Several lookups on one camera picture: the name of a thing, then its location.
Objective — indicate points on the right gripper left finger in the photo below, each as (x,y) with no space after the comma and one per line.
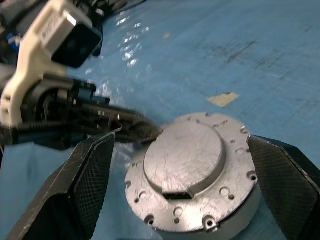
(82,180)

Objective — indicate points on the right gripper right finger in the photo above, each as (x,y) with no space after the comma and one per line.
(287,180)

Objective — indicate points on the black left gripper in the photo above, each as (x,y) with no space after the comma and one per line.
(62,110)

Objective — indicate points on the silver motor housing copper windings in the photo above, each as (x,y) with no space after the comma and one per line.
(240,220)

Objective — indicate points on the beige tape patch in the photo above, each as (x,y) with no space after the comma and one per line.
(222,99)

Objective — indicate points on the blue plastic table cover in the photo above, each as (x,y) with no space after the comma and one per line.
(200,50)

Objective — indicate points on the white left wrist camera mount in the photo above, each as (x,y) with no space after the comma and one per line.
(45,25)

